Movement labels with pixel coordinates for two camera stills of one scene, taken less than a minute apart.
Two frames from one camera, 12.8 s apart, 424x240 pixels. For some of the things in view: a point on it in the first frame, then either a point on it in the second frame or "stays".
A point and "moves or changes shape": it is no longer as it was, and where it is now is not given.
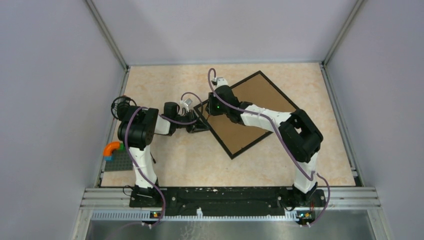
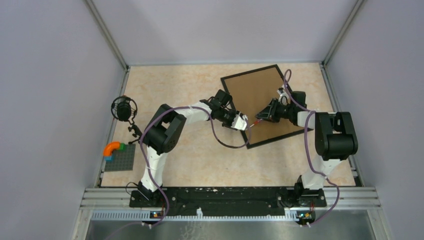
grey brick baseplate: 122,161 stays
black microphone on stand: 120,106 stays
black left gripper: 196,126 -> 229,125
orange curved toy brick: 109,147 stays
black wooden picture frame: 257,90 moves or changes shape
